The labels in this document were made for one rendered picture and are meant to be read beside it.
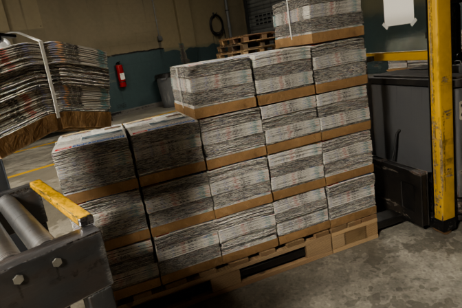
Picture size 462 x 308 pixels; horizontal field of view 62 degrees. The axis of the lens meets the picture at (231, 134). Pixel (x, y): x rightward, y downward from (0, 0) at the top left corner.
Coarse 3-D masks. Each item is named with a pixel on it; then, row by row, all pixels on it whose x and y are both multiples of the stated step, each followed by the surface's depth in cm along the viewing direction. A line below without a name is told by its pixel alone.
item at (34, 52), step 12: (36, 48) 93; (48, 48) 96; (36, 60) 93; (48, 60) 96; (36, 72) 93; (48, 84) 96; (60, 84) 98; (48, 96) 96; (48, 108) 96; (60, 108) 98
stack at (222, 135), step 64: (128, 128) 171; (192, 128) 161; (256, 128) 171; (64, 192) 147; (128, 192) 156; (192, 192) 165; (256, 192) 176; (320, 192) 188; (128, 256) 161; (192, 256) 170; (256, 256) 183; (320, 256) 194
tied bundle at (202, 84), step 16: (192, 64) 168; (208, 64) 158; (224, 64) 161; (240, 64) 164; (176, 80) 180; (192, 80) 157; (208, 80) 160; (224, 80) 163; (240, 80) 165; (176, 96) 187; (192, 96) 160; (208, 96) 161; (224, 96) 163; (240, 96) 166
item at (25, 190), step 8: (0, 192) 110; (8, 192) 109; (16, 192) 110; (24, 192) 111; (32, 192) 112; (24, 200) 111; (32, 200) 112; (40, 200) 114; (32, 208) 113; (40, 208) 114; (0, 216) 108; (40, 216) 114; (8, 224) 109; (8, 232) 109
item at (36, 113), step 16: (0, 48) 86; (16, 48) 89; (0, 64) 85; (16, 64) 89; (32, 64) 92; (0, 80) 86; (16, 80) 89; (32, 80) 92; (0, 96) 85; (16, 96) 89; (32, 96) 93; (0, 112) 86; (16, 112) 89; (32, 112) 92; (0, 128) 85; (16, 128) 88
